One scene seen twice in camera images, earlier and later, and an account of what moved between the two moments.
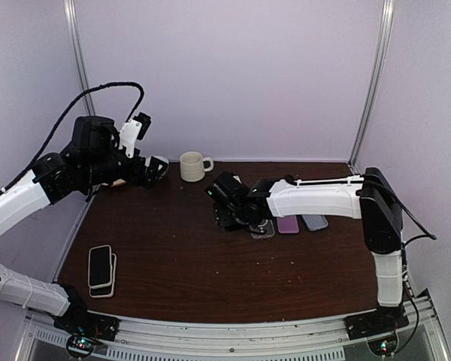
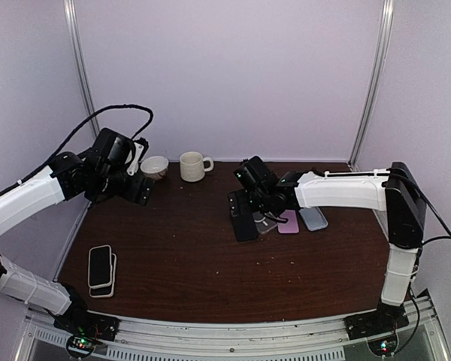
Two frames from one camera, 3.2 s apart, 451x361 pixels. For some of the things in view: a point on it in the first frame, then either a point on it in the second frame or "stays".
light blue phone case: x=315 y=222 stays
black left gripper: x=150 y=176 to x=132 y=192
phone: x=106 y=291 stays
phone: x=100 y=268 stays
